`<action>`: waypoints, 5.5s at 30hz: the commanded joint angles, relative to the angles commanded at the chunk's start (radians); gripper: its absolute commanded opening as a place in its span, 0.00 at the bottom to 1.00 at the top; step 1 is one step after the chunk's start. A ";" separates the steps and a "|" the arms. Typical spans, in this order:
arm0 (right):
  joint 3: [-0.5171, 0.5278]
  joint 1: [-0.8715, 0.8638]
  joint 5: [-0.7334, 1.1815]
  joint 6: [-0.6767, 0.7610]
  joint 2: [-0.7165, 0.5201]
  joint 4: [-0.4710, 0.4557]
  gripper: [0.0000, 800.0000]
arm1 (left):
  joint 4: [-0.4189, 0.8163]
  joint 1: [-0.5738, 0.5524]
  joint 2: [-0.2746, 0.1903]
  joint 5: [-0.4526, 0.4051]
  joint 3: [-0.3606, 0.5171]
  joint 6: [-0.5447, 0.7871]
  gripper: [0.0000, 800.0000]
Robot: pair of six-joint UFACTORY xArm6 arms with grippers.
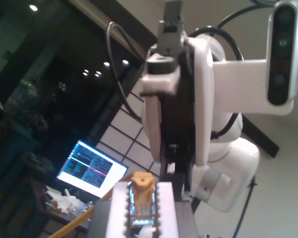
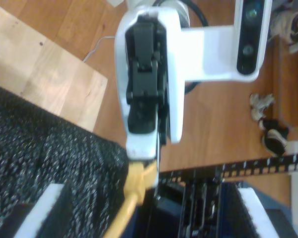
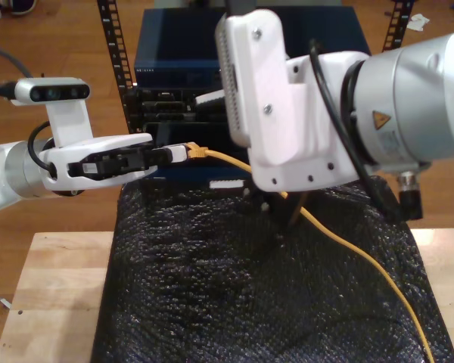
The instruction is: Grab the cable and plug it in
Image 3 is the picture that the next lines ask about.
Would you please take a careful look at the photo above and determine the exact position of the yellow network cable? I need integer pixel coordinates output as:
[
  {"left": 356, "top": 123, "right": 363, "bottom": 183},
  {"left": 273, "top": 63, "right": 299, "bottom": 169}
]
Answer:
[{"left": 184, "top": 141, "right": 437, "bottom": 363}]

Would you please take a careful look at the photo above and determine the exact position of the blue rack base unit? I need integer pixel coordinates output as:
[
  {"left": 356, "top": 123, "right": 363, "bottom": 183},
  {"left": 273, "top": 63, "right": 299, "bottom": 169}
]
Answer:
[{"left": 139, "top": 166, "right": 253, "bottom": 183}]

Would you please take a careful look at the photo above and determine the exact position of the black rack server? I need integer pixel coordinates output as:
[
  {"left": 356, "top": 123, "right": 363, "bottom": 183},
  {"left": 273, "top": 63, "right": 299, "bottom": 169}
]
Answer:
[{"left": 123, "top": 87, "right": 228, "bottom": 124}]

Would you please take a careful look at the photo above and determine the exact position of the black bubble wrap mat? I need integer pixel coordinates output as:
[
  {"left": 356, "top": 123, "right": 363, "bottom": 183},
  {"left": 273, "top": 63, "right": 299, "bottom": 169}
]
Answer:
[{"left": 92, "top": 175, "right": 454, "bottom": 363}]

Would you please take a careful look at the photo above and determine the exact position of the dark blue shoe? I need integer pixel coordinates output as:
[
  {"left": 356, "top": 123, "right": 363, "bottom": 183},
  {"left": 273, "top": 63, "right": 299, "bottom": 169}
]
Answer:
[{"left": 11, "top": 0, "right": 39, "bottom": 16}]

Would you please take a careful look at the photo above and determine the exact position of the crumpled white paper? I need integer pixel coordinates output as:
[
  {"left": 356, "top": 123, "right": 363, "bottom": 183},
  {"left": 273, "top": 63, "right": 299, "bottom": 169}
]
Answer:
[{"left": 406, "top": 14, "right": 431, "bottom": 33}]

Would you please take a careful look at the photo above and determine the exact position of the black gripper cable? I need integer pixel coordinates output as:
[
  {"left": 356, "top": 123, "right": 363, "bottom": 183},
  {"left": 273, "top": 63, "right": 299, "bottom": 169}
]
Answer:
[
  {"left": 307, "top": 39, "right": 424, "bottom": 225},
  {"left": 26, "top": 120, "right": 60, "bottom": 181}
]

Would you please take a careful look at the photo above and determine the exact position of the blue network switch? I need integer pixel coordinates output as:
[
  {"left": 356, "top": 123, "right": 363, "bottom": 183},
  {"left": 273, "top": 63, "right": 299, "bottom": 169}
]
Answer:
[{"left": 133, "top": 8, "right": 372, "bottom": 90}]

